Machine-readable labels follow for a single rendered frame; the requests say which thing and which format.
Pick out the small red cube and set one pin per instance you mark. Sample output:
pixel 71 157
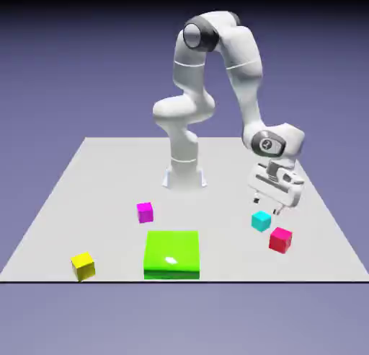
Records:
pixel 280 240

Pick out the small magenta cube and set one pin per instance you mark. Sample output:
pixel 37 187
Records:
pixel 145 212

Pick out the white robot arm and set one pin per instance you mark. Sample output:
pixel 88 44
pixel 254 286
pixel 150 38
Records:
pixel 187 80

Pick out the small yellow cube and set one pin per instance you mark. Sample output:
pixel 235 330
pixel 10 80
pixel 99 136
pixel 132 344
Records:
pixel 83 266

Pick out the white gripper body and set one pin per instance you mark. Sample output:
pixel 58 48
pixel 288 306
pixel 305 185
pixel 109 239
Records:
pixel 274 189

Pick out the large green box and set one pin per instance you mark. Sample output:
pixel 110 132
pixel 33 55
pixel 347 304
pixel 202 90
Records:
pixel 171 254

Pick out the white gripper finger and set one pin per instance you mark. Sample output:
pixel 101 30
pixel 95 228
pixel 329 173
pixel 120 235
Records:
pixel 256 198
pixel 278 209

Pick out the small cyan cube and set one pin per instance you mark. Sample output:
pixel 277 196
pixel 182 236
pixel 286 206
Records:
pixel 261 220

